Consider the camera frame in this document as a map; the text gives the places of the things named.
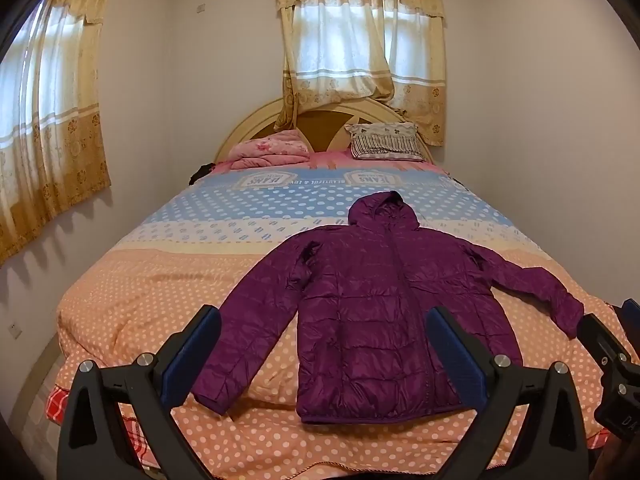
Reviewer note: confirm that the bed with polka dot sheet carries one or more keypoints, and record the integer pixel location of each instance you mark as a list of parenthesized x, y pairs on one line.
[(175, 280)]

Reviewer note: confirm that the red plaid cloth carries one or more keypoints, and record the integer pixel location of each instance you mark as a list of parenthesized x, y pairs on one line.
[(55, 402)]

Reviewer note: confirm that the striped pillow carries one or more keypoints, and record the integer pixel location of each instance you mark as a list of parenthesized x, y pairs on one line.
[(385, 140)]

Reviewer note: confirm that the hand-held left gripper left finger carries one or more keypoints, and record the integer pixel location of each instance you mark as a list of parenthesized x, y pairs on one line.
[(192, 355)]

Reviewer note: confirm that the white wall socket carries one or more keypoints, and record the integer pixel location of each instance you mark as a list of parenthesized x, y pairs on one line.
[(14, 330)]

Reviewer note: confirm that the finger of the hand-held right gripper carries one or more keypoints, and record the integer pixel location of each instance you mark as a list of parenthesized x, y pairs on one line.
[(632, 309), (597, 335)]

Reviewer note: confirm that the cream wooden headboard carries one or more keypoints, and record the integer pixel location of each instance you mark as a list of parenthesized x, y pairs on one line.
[(320, 130)]

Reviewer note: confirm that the cream gold window curtain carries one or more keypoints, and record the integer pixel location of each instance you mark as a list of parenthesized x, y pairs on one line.
[(360, 35), (55, 110)]

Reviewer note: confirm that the dark cloth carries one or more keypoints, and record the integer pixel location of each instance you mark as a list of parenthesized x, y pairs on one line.
[(200, 172)]

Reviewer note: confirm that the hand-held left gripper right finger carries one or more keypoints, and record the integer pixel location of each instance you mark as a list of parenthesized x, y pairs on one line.
[(457, 355)]

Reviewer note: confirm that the purple hooded puffer jacket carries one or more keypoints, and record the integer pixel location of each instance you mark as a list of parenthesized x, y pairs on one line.
[(370, 310)]

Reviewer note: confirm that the pink floral folded blanket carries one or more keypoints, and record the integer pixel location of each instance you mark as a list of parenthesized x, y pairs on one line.
[(270, 150)]

